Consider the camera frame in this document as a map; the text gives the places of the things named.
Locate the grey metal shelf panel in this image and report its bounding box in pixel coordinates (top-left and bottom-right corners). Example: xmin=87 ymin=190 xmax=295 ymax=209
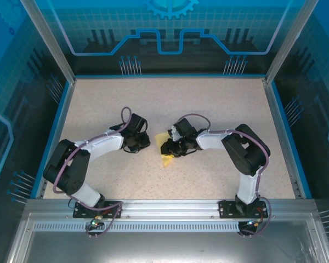
xmin=5 ymin=212 xmax=329 ymax=263

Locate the blue printed gear panel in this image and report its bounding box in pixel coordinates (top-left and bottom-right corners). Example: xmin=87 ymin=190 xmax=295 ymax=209
xmin=34 ymin=0 xmax=305 ymax=76

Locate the blue printed side panel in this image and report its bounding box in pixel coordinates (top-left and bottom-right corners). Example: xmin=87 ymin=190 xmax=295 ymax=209
xmin=271 ymin=0 xmax=329 ymax=217
xmin=0 ymin=0 xmax=72 ymax=209

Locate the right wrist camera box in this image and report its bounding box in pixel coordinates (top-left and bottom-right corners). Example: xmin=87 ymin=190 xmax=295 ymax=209
xmin=167 ymin=124 xmax=181 ymax=142

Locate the long aluminium mounting rail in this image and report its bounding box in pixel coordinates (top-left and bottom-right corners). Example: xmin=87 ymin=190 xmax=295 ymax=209
xmin=26 ymin=199 xmax=316 ymax=220

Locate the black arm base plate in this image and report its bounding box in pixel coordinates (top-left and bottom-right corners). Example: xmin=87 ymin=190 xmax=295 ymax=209
xmin=72 ymin=201 xmax=123 ymax=219
xmin=218 ymin=199 xmax=269 ymax=219

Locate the aluminium side rail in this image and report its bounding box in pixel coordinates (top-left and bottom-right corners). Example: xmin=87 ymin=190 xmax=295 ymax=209
xmin=262 ymin=77 xmax=304 ymax=198
xmin=35 ymin=78 xmax=77 ymax=199

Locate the slotted grey cable duct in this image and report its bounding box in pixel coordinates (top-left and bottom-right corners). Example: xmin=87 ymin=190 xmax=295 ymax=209
xmin=32 ymin=222 xmax=249 ymax=232

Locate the cable plug with light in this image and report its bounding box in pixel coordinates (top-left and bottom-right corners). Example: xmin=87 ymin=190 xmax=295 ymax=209
xmin=89 ymin=215 xmax=104 ymax=228
xmin=243 ymin=218 xmax=264 ymax=227

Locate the aluminium frame post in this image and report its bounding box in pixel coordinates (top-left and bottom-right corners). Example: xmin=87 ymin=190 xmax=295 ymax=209
xmin=264 ymin=0 xmax=319 ymax=84
xmin=20 ymin=0 xmax=77 ymax=84

